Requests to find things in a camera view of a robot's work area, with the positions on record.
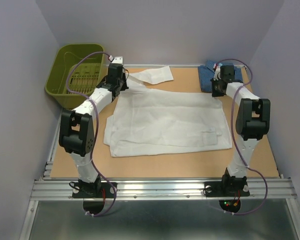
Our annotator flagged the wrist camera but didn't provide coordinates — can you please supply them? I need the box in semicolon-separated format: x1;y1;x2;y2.
108;55;124;65
212;63;223;81

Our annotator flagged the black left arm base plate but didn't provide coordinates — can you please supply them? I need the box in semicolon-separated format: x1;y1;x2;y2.
69;180;115;199

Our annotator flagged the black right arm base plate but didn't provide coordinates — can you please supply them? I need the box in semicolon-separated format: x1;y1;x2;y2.
203;181;250;198

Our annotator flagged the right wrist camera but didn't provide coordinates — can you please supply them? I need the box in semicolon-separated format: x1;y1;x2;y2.
212;63;223;81

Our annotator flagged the green plastic laundry basket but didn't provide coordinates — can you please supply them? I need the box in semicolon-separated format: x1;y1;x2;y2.
45;43;107;109

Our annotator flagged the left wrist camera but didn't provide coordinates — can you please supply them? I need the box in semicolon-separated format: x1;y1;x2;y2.
108;55;124;65

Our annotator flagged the white long sleeve shirt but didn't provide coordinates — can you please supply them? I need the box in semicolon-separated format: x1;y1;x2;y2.
103;66;232;157

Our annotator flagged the aluminium mounting rail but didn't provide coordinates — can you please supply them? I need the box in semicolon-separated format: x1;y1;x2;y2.
30;178;297;201

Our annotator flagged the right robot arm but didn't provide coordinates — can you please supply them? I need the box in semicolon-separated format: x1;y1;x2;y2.
211;64;271;195

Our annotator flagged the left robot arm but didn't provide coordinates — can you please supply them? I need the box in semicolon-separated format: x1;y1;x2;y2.
58;57;128;197

